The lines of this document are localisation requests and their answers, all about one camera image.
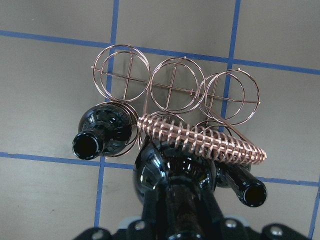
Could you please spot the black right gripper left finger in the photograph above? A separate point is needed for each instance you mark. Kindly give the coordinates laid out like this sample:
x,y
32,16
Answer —
x,y
94,233

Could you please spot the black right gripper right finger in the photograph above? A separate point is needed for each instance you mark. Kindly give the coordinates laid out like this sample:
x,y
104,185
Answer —
x,y
276,231

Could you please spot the black wine bottle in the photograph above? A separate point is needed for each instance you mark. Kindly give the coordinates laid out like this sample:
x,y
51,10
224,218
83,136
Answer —
x,y
176,189

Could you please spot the black bottle in basket right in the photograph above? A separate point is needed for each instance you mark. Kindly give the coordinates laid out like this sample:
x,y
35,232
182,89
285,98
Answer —
x,y
250,191

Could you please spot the black bottle in basket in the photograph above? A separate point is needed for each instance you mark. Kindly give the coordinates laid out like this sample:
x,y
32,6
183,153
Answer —
x,y
250,191
104,130

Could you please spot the black bottle in basket left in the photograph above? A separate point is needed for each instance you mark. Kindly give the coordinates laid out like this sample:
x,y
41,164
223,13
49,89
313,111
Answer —
x,y
104,130

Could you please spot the copper wire wine basket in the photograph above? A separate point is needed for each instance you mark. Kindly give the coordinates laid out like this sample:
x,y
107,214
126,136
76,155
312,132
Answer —
x,y
179,104

